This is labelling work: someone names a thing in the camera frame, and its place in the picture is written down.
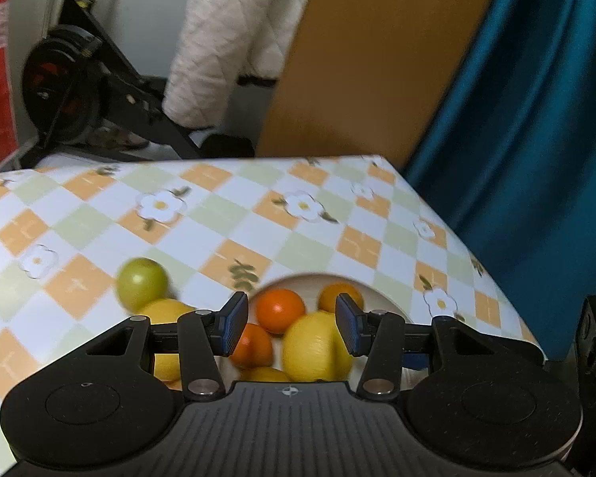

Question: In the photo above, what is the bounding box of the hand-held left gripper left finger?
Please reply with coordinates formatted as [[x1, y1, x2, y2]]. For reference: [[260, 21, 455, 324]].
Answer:
[[86, 292, 249, 401]]

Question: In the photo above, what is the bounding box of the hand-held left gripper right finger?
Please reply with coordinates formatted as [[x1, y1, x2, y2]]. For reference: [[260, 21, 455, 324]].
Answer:
[[336, 293, 502, 401]]

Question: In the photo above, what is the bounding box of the medium deep orange mandarin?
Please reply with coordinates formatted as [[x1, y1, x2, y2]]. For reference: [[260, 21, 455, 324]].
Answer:
[[228, 323, 274, 369]]

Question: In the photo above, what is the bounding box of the large yellow-orange mandarin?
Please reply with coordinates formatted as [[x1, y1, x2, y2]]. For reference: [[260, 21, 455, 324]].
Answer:
[[318, 283, 365, 315]]

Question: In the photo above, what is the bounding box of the beige round plate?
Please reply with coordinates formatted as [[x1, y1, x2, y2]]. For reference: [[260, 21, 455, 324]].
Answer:
[[213, 272, 413, 383]]

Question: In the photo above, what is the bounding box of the large yellow lemon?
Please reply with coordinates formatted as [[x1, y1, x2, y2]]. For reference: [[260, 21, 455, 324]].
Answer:
[[282, 309, 354, 382]]

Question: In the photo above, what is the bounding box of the small tan round fruit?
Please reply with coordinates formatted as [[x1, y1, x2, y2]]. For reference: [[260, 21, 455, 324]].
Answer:
[[238, 366, 293, 383]]

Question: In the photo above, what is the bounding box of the small deep orange mandarin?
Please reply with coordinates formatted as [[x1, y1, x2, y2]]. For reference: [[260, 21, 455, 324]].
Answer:
[[255, 289, 306, 335]]

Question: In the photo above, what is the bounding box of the smaller yellow lemon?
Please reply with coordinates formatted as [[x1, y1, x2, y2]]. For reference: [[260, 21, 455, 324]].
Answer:
[[141, 298, 195, 383]]

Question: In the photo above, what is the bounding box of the checkered floral tablecloth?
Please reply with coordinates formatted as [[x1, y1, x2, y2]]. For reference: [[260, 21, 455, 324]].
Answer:
[[0, 155, 547, 463]]

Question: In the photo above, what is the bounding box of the small green round fruit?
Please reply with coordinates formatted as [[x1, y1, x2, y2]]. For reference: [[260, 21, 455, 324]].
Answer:
[[116, 258, 169, 311]]

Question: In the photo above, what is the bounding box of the teal curtain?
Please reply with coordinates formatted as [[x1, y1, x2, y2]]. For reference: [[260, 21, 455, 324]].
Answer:
[[402, 0, 596, 359]]

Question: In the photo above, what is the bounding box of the wooden board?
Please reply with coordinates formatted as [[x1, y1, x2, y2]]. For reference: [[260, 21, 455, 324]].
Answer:
[[255, 0, 510, 170]]

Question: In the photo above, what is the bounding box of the white quilted blanket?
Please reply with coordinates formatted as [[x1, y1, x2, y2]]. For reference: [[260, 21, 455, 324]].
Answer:
[[163, 0, 323, 130]]

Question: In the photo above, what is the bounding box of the black exercise bike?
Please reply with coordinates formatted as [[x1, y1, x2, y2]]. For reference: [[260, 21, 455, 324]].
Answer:
[[19, 0, 256, 170]]

